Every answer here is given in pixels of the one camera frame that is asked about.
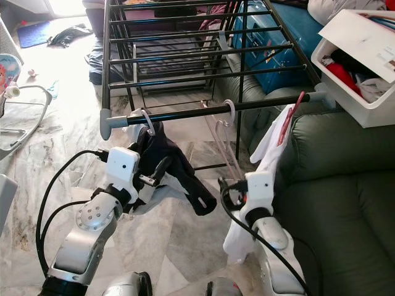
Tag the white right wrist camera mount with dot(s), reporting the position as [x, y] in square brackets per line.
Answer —
[260, 188]

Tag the white storage box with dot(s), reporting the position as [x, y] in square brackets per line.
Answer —
[358, 111]

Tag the robot right leg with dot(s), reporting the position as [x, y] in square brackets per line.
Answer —
[225, 288]

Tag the blue floor mat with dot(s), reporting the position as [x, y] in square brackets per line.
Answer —
[34, 35]

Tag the black crumpled cloth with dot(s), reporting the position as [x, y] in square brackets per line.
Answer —
[71, 36]

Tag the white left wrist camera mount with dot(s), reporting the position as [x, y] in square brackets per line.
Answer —
[123, 165]

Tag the blue fabric bag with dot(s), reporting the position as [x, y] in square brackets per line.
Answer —
[271, 58]

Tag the pale pink plastic hanger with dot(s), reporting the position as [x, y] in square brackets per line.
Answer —
[234, 115]

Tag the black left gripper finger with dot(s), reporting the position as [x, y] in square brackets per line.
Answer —
[162, 166]

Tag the navy blue garment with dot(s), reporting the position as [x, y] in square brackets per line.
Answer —
[160, 145]

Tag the black metal drying rack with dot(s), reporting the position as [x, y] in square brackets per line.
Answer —
[185, 112]

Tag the navy blue bedding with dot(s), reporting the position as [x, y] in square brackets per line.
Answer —
[97, 61]

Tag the red plastic hanger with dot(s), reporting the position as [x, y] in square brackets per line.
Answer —
[299, 102]

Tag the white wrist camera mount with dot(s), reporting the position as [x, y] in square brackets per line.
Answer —
[260, 188]
[123, 165]

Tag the robot leg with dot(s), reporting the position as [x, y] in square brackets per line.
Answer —
[126, 285]
[225, 288]

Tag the dark green sofa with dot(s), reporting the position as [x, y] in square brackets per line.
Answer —
[345, 203]

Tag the grey cushion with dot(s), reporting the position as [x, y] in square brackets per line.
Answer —
[333, 11]

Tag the white plastic hanger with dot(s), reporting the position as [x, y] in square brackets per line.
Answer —
[152, 124]

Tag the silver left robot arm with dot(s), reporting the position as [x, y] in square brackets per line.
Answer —
[89, 246]

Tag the red cloth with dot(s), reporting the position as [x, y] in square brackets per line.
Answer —
[342, 77]

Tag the robot left leg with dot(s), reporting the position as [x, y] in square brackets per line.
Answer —
[126, 285]

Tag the pink garment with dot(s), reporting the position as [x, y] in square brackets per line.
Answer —
[216, 15]

